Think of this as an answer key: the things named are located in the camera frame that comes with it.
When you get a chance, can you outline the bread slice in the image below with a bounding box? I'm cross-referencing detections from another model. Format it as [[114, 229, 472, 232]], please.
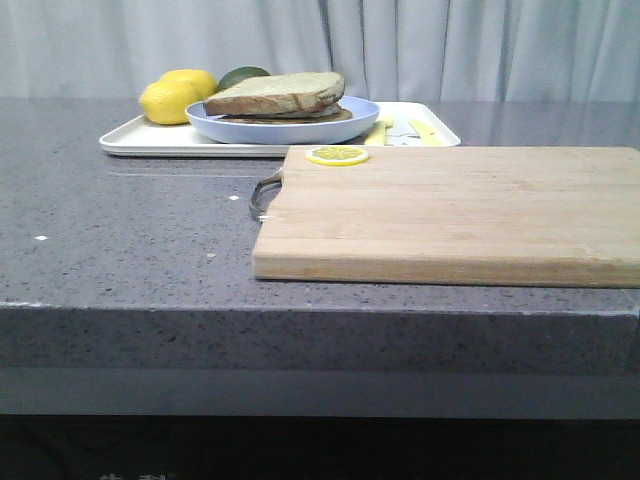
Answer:
[[203, 72, 345, 115], [217, 107, 353, 124]]

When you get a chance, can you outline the light blue plate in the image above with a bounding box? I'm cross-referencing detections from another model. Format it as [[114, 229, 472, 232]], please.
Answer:
[[186, 96, 380, 145]]

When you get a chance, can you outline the fried egg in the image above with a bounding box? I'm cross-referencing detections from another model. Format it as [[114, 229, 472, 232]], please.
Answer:
[[276, 103, 342, 119]]

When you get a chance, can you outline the white serving tray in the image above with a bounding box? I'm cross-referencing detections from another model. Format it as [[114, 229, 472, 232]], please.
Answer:
[[99, 102, 461, 158]]

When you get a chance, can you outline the lemon slice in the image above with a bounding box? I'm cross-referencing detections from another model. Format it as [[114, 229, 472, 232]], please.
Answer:
[[305, 145, 370, 166]]

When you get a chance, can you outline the left yellow plastic utensil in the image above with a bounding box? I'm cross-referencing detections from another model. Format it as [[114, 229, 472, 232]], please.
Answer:
[[364, 118, 394, 146]]

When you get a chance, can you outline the yellow plastic utensil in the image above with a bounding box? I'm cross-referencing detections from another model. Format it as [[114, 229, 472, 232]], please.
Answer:
[[364, 118, 394, 146], [408, 119, 442, 147]]

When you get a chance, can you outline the right yellow plastic utensil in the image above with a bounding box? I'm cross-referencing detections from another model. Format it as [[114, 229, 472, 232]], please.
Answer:
[[408, 119, 442, 147]]

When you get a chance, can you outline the green lime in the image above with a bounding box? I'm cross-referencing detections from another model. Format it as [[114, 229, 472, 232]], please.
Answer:
[[216, 66, 271, 92]]

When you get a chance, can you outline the rear yellow lemon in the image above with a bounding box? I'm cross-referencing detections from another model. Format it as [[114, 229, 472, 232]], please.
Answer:
[[159, 69, 217, 99]]

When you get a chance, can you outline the yellow lemon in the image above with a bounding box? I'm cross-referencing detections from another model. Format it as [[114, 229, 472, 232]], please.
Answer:
[[159, 69, 217, 99], [139, 80, 202, 125]]

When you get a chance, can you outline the white curtain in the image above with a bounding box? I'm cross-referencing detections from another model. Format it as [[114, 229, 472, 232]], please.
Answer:
[[1, 1, 639, 102]]

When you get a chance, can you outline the front yellow lemon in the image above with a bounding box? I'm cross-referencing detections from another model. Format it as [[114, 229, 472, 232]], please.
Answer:
[[139, 80, 202, 125]]

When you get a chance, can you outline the wooden cutting board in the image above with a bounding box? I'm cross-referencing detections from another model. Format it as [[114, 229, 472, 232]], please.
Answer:
[[253, 146, 639, 288]]

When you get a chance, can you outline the metal cutting board handle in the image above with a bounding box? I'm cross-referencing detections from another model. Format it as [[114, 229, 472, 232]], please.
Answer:
[[249, 168, 283, 222]]

